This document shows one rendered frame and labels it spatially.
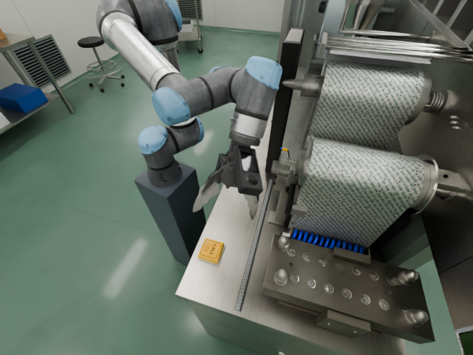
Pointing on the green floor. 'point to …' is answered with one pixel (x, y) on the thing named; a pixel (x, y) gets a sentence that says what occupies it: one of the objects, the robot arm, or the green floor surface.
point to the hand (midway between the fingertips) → (224, 218)
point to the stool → (98, 58)
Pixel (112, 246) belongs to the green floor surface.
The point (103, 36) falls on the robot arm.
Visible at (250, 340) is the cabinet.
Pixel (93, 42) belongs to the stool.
